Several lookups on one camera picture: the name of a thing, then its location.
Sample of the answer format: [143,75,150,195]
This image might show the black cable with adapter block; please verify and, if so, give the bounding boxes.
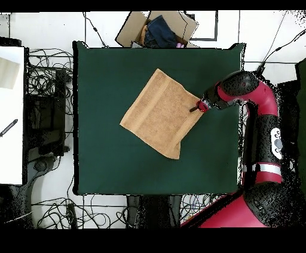
[255,28,306,75]

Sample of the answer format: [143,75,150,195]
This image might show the brown cardboard box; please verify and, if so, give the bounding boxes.
[115,10,199,48]

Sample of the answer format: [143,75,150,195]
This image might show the dark green fabric sheet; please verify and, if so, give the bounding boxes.
[295,58,306,189]

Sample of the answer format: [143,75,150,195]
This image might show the black ribbed strap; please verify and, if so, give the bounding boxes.
[0,118,19,138]

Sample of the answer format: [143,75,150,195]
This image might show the white desk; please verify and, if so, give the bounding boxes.
[0,45,25,186]

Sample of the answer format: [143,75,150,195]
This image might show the black metal stand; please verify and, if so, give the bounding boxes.
[23,68,68,157]

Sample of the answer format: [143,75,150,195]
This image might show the black cable with inline plug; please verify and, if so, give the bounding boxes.
[82,11,109,48]

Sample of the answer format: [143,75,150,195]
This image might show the tan terry towel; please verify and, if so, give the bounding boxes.
[119,68,204,160]

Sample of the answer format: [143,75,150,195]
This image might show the dark green table cloth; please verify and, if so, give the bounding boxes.
[72,41,247,196]

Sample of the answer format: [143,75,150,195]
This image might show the dark blue jeans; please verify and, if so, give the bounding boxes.
[143,14,178,48]

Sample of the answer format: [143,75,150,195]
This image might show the beige cardboard piece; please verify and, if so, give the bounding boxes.
[0,57,20,90]

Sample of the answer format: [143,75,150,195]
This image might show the black metal frame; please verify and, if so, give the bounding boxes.
[277,79,301,149]

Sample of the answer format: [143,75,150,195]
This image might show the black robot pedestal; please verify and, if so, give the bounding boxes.
[126,195,182,229]

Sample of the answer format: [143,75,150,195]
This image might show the orange cloth item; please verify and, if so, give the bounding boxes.
[139,24,148,45]

